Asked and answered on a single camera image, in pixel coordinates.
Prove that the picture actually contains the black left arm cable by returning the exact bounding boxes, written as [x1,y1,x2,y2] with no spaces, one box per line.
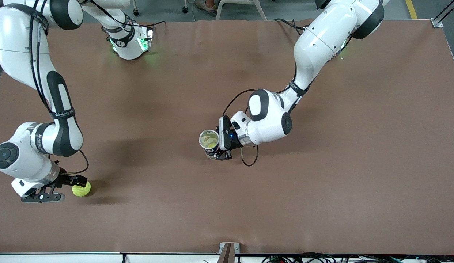
[223,69,311,167]

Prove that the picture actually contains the metal table edge bracket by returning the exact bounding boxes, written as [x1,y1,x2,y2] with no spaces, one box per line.
[219,242,241,263]

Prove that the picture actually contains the person's foot in sandal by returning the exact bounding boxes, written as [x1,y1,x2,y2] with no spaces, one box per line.
[196,0,216,18]

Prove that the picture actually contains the brown table cover sheet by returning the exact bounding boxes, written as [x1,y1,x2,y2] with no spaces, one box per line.
[0,19,454,255]

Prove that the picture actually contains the white stool legs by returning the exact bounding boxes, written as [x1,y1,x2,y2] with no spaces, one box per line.
[215,0,268,21]

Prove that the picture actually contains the clear tennis ball can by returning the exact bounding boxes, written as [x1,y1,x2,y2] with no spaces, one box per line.
[199,129,222,160]

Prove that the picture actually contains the aluminium frame profile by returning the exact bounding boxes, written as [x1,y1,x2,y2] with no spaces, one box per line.
[431,0,454,29]

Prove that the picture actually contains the tangled black cable bundle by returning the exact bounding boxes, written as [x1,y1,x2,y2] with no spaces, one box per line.
[262,253,454,263]

